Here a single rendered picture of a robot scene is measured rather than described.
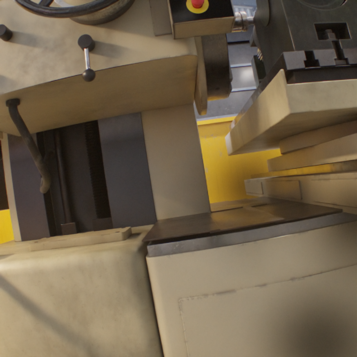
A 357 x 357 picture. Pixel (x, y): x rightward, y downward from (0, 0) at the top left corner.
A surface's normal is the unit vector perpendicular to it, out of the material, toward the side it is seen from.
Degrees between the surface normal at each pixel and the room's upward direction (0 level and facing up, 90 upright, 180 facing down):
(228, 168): 90
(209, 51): 129
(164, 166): 90
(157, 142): 90
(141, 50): 90
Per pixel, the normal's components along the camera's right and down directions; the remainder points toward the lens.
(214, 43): 0.06, 0.58
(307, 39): -0.04, 0.01
